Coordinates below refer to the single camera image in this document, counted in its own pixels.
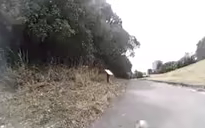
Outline robot's own part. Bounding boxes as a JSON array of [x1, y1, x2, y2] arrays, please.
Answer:
[[135, 119, 150, 128]]

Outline dense dark trees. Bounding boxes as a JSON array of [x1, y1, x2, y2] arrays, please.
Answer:
[[0, 0, 141, 80]]

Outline dry grass embankment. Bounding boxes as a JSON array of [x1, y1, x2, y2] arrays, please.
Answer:
[[146, 55, 205, 90]]

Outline distant building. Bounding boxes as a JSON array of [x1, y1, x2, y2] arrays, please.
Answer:
[[151, 60, 160, 72]]

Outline distant trees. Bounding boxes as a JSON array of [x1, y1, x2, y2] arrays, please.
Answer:
[[147, 35, 205, 75]]

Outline grey asphalt road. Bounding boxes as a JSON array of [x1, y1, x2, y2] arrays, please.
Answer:
[[89, 78, 205, 128]]

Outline dry brush bank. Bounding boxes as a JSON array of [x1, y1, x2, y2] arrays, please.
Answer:
[[0, 63, 128, 128]]

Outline small sign on post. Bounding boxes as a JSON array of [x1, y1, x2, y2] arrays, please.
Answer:
[[104, 68, 114, 84]]

